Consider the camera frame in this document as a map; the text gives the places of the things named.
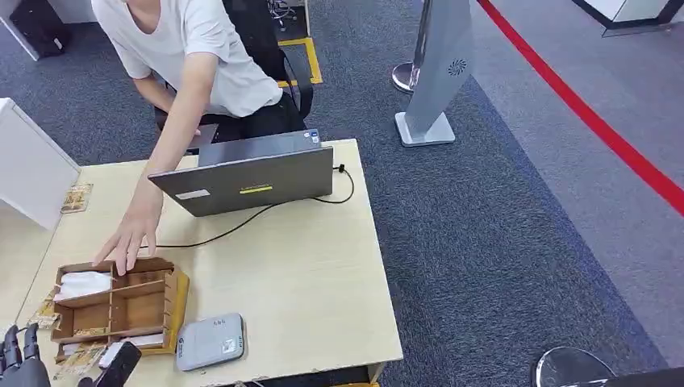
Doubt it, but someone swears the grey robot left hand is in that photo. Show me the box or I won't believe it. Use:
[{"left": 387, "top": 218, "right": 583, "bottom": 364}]
[{"left": 0, "top": 322, "right": 144, "bottom": 387}]

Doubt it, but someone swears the person's left hand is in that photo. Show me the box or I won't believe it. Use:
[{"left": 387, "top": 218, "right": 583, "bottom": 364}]
[{"left": 91, "top": 202, "right": 163, "bottom": 277}]

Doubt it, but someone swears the wooden card box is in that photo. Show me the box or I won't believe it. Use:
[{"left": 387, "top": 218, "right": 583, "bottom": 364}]
[{"left": 50, "top": 256, "right": 191, "bottom": 365}]

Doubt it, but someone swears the white card stack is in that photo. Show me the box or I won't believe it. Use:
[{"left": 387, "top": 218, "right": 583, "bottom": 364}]
[{"left": 52, "top": 270, "right": 115, "bottom": 302}]

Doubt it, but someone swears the grey laptop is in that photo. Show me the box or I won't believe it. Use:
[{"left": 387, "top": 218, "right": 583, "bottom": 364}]
[{"left": 148, "top": 128, "right": 335, "bottom": 218}]

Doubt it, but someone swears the person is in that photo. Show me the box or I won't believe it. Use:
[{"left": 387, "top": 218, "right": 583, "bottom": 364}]
[{"left": 90, "top": 0, "right": 308, "bottom": 276}]

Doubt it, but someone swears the black office chair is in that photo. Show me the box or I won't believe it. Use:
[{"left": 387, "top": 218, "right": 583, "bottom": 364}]
[{"left": 153, "top": 0, "right": 315, "bottom": 139}]

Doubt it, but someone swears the white cabinet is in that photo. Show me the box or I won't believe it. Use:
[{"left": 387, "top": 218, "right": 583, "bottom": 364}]
[{"left": 0, "top": 97, "right": 81, "bottom": 231}]

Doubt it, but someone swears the grey card reader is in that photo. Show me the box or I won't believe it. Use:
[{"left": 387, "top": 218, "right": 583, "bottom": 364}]
[{"left": 174, "top": 312, "right": 248, "bottom": 372}]

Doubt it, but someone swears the chair wheel base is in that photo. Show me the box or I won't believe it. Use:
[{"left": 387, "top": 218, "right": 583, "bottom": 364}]
[{"left": 265, "top": 0, "right": 298, "bottom": 31}]

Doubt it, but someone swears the black bag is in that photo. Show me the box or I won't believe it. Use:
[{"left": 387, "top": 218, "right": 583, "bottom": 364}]
[{"left": 8, "top": 0, "right": 72, "bottom": 59}]

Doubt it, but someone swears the grey kiosk stand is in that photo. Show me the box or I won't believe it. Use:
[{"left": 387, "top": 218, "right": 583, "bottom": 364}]
[{"left": 394, "top": 0, "right": 476, "bottom": 148}]

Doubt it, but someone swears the chrome round base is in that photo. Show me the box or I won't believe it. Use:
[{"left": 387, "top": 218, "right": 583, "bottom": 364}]
[{"left": 533, "top": 346, "right": 616, "bottom": 387}]

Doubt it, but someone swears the white black-edged platform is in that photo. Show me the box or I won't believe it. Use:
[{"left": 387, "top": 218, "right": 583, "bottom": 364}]
[{"left": 569, "top": 0, "right": 684, "bottom": 39}]

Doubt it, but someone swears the black laptop cable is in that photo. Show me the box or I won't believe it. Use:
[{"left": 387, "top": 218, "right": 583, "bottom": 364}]
[{"left": 139, "top": 164, "right": 356, "bottom": 250}]

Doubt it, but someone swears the chrome stanchion post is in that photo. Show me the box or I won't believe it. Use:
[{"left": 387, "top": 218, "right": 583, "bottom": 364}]
[{"left": 390, "top": 0, "right": 433, "bottom": 96}]

